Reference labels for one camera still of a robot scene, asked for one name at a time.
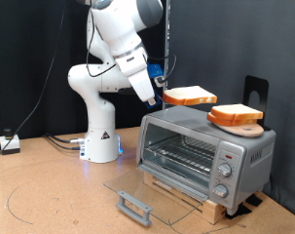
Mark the black foam pad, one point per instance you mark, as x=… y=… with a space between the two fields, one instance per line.
x=241 y=211
x=254 y=201

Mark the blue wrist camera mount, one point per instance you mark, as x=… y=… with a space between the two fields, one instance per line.
x=154 y=70

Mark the metal oven rack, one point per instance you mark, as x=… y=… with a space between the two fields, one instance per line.
x=182 y=152

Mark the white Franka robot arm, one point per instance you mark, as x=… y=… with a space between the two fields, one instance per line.
x=98 y=81

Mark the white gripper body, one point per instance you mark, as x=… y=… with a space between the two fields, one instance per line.
x=139 y=81

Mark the white bread slice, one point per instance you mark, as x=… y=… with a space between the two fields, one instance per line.
x=238 y=111
x=189 y=92
x=220 y=121

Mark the slotted wooden block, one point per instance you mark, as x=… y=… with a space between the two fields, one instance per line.
x=215 y=211

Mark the silver oven knob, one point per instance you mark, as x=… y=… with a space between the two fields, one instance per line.
x=220 y=190
x=225 y=170

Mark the vertical metal pole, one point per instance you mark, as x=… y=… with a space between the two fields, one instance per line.
x=168 y=32

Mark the round wooden cutting board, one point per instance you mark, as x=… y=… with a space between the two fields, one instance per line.
x=247 y=131

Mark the silver toaster oven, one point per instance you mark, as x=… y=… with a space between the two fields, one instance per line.
x=250 y=182

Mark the white emergency stop box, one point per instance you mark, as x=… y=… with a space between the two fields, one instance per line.
x=10 y=144

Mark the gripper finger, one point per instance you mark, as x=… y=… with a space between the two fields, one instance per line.
x=150 y=101

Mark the black metal bookend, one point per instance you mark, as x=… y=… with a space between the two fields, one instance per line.
x=249 y=84

